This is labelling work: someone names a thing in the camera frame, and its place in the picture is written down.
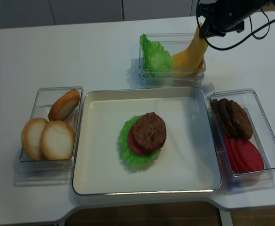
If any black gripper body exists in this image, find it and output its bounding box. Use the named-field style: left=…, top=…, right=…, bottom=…
left=196, top=2, right=245, bottom=38

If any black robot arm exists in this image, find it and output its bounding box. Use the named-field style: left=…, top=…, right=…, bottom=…
left=196, top=0, right=275, bottom=38

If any yellow cheese slice stack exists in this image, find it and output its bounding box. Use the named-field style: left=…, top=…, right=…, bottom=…
left=172, top=47, right=204, bottom=77

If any clear box with lettuce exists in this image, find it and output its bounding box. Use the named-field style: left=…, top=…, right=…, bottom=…
left=138, top=33, right=206, bottom=88

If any green lettuce leaf in box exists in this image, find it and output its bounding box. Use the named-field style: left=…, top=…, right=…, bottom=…
left=140, top=34, right=173, bottom=77

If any green lettuce leaf on tray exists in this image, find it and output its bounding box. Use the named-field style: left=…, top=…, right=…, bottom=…
left=118, top=115, right=161, bottom=167

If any brown meat patty back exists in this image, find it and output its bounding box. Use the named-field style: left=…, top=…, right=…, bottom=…
left=210, top=99, right=230, bottom=137

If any brown meat patty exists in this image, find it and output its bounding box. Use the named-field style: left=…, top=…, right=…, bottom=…
left=219, top=98, right=239, bottom=138
left=227, top=100, right=253, bottom=139
left=210, top=99, right=230, bottom=137

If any brown meat patty front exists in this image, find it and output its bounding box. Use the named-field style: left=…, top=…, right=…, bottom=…
left=227, top=100, right=253, bottom=139

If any brown meat patty middle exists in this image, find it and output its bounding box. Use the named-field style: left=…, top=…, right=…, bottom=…
left=219, top=98, right=239, bottom=138

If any red tomato slice back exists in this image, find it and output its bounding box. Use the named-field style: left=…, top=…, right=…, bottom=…
left=222, top=135, right=238, bottom=173

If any brown patty on burger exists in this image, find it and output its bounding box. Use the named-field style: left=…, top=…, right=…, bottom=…
left=132, top=112, right=167, bottom=154

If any clear box with patties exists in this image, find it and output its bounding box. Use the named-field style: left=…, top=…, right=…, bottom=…
left=208, top=89, right=275, bottom=190

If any red tomato slice front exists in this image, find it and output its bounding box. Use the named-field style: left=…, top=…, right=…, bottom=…
left=236, top=139, right=264, bottom=171

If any red tomato slice middle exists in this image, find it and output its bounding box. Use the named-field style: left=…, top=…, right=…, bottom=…
left=229, top=138, right=247, bottom=173

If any white metal tray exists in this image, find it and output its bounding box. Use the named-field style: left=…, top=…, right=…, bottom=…
left=72, top=87, right=221, bottom=195

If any red tomato slice on burger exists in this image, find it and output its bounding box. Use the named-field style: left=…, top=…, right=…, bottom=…
left=127, top=128, right=146, bottom=155

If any bun half back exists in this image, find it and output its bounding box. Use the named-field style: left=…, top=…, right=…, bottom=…
left=48, top=89, right=80, bottom=121

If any bun half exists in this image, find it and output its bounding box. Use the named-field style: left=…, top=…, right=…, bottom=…
left=21, top=118, right=48, bottom=161
left=48, top=89, right=80, bottom=121
left=41, top=121, right=75, bottom=160

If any bun half front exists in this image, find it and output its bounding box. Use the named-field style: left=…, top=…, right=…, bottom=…
left=41, top=121, right=75, bottom=160

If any clear box with buns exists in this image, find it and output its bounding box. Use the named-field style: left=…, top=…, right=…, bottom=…
left=14, top=87, right=83, bottom=186

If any bun half left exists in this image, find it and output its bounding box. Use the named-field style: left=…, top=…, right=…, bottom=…
left=21, top=118, right=48, bottom=161

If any black cable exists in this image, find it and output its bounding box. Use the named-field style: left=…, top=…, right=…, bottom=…
left=204, top=7, right=275, bottom=51

